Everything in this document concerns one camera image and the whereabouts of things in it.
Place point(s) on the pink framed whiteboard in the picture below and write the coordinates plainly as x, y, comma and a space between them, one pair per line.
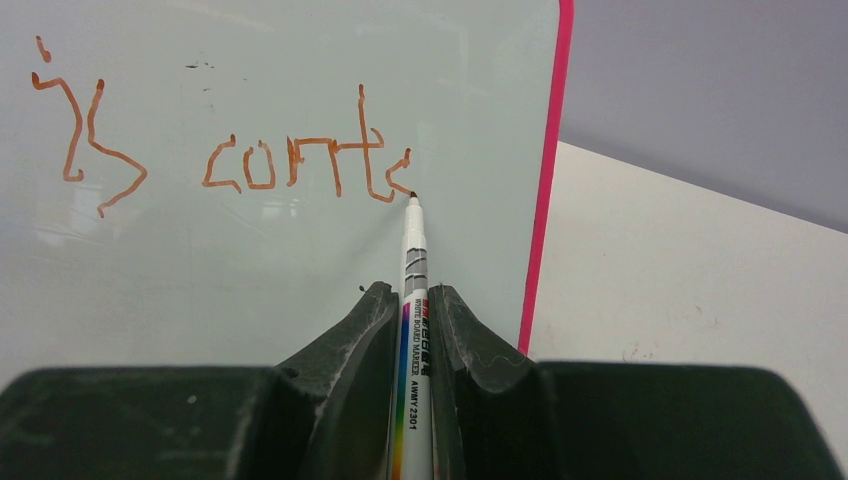
215, 182

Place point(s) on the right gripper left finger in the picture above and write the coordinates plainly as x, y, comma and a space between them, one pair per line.
323, 413

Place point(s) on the white whiteboard marker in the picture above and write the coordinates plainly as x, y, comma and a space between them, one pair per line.
411, 454

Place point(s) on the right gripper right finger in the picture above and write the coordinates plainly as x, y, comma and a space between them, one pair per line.
500, 415

